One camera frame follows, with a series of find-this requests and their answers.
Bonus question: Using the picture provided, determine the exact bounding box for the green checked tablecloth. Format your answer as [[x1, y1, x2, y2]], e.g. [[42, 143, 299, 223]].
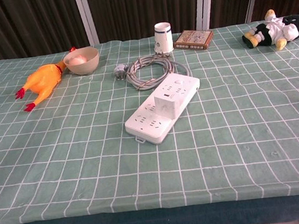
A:
[[0, 16, 299, 224]]

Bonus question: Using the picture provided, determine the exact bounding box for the black white penguin plush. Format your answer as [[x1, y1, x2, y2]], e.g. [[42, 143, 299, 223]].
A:
[[238, 5, 299, 55]]

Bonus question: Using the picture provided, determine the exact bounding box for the grey power strip cable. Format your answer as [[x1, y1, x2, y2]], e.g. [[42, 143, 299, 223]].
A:
[[112, 50, 192, 94]]

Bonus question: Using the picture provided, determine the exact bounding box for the white power strip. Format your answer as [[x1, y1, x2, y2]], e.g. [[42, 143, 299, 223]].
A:
[[119, 69, 208, 149]]

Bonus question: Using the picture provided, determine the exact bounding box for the white charger adapter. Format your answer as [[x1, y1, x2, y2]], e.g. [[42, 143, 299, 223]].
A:
[[153, 85, 188, 121]]

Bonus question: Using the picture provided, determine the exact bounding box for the beige bowl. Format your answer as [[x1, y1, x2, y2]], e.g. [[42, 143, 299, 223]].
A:
[[62, 46, 102, 78]]

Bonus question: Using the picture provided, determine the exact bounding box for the white paper cup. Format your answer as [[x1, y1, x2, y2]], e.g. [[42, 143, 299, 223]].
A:
[[151, 21, 176, 55]]

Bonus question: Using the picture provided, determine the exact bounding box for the yellow rubber chicken toy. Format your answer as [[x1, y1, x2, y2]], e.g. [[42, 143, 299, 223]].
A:
[[10, 46, 84, 114]]

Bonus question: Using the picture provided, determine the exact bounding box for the brown patterned card box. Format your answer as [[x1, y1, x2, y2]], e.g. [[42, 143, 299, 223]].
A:
[[172, 27, 216, 53]]

